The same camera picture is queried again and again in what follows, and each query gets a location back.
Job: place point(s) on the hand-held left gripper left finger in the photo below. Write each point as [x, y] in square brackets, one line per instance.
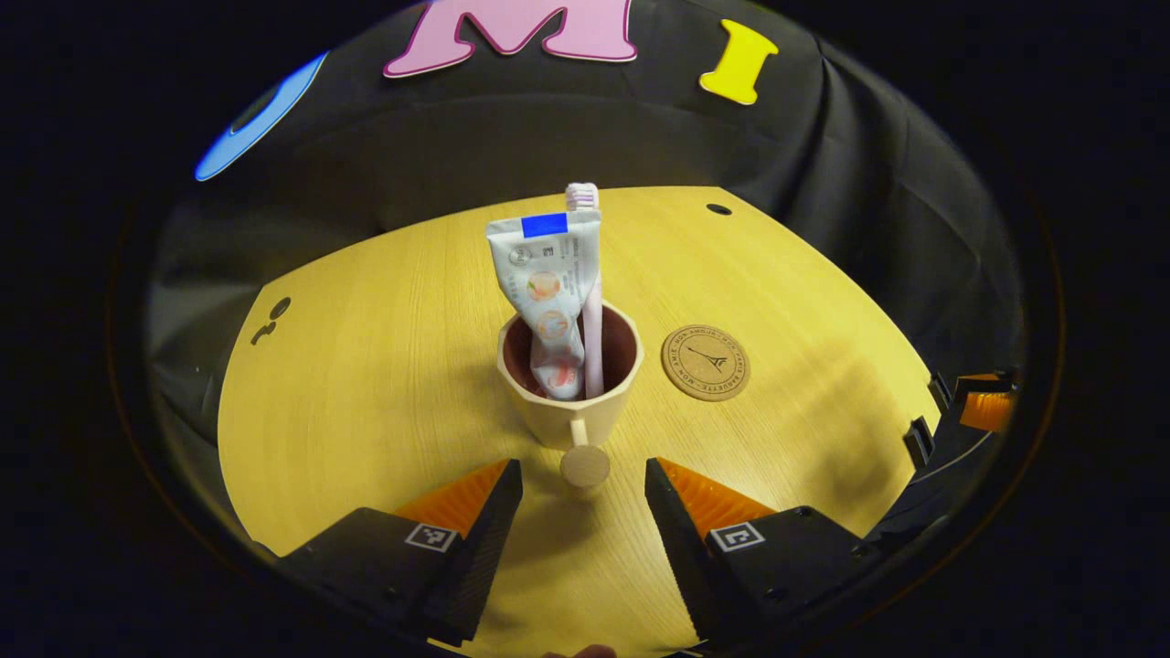
[484, 548]

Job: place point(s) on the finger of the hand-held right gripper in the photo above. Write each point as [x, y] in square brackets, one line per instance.
[917, 441]
[940, 391]

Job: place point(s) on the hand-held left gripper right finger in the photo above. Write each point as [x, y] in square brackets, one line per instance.
[681, 548]

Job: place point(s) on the beige cup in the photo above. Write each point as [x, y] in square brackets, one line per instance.
[558, 420]

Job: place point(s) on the pink toothbrush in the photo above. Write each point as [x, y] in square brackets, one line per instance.
[593, 338]

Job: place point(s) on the white toothpaste tube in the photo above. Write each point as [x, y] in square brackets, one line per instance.
[544, 274]

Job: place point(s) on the black backdrop cloth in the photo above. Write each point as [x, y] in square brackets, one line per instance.
[823, 137]

